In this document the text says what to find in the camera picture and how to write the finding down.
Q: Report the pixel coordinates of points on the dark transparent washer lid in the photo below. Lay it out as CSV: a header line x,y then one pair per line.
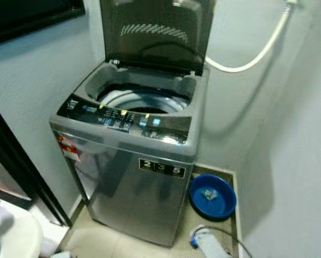
x,y
155,32

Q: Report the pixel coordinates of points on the white plastic chair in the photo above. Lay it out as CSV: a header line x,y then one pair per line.
x,y
15,236

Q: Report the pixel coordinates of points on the black door frame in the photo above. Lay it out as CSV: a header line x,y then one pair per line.
x,y
26,172

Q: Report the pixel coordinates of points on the dark window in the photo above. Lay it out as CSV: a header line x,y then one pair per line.
x,y
26,16

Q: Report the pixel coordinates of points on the grey top-load washing machine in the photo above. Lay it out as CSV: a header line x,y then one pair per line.
x,y
128,199

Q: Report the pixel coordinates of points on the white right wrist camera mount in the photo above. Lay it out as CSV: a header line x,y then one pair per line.
x,y
211,243

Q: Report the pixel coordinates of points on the red white sticker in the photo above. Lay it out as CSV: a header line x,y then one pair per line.
x,y
68,148

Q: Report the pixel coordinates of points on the black number label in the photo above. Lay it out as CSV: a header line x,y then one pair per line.
x,y
162,168

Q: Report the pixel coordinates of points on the small green packet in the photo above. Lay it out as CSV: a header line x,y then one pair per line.
x,y
209,194

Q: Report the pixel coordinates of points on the small blue plastic basin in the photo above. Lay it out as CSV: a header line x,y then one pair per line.
x,y
225,207

